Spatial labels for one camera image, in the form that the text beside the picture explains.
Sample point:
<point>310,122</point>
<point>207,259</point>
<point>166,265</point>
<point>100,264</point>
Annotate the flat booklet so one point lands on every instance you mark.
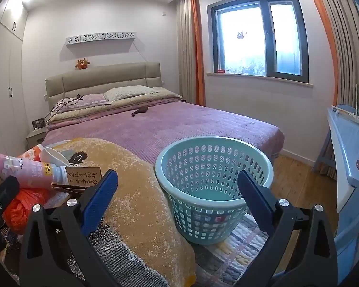
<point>345,113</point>

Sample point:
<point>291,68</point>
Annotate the pink labelled bottle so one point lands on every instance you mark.
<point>27,170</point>

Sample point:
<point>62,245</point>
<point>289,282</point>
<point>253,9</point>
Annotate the grey nightstand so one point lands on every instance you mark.
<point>36,139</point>

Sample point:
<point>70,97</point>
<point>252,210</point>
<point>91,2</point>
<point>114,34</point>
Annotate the patchwork floor mat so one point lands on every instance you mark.
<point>227,260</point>

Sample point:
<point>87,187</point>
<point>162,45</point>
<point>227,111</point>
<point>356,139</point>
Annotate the dark framed window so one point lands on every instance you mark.
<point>242,44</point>

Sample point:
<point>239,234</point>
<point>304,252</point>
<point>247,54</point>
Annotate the beige and orange curtain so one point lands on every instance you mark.
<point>341,36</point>
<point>191,50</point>

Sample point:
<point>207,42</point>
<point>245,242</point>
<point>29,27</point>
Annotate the orange plush toy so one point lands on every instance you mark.
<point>83,64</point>

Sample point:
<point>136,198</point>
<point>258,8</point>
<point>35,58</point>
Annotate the dark brown small object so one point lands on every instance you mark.
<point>140,111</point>

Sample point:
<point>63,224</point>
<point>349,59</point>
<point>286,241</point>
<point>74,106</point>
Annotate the red-orange plastic bag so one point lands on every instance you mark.
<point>21,209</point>

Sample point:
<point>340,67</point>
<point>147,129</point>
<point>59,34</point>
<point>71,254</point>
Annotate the purple pillow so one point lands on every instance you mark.
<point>89,99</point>

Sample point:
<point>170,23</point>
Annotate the cream patterned pillow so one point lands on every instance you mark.
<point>128,92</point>

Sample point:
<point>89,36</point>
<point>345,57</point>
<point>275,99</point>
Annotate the small window sticker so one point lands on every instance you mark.
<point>240,35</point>

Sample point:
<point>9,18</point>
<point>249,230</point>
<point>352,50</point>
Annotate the bed with pink cover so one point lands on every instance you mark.
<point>197,119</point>

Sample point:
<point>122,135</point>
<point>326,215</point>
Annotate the white wall shelf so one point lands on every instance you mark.
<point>101,37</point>

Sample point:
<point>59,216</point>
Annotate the beige folded quilt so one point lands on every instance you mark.
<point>107,110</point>

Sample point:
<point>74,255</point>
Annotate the stone window sill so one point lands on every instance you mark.
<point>257,79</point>

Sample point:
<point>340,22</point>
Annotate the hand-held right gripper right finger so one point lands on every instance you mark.
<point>254,198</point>

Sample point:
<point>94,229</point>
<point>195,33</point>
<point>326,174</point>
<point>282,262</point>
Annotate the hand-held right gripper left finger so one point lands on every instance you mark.
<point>97,198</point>

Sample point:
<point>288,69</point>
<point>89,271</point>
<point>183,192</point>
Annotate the teal plastic laundry basket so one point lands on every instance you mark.
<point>173,161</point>

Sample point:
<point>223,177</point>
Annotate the orange paper cup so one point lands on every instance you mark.
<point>33,154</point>

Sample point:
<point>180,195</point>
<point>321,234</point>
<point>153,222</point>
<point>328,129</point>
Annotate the dark photo frame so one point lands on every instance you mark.
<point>38,123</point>

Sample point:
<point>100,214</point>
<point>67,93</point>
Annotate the yellow printed blanket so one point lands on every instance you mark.
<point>131,200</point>

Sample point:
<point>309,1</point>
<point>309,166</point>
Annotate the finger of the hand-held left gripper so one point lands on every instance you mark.
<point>4,192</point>

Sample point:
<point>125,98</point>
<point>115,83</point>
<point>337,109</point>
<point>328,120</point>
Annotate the white wardrobe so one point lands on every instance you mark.
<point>6,65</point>

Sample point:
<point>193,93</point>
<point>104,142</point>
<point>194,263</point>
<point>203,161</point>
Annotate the beige upholstered headboard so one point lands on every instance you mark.
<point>107,74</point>

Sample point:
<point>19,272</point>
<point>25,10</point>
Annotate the white plastic cup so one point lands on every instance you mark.
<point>49,155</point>

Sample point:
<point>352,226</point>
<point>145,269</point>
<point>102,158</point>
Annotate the light blue desk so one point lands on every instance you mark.
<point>353,191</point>

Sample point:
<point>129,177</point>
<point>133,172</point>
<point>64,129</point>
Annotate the brown paper box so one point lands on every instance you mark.
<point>83,178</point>

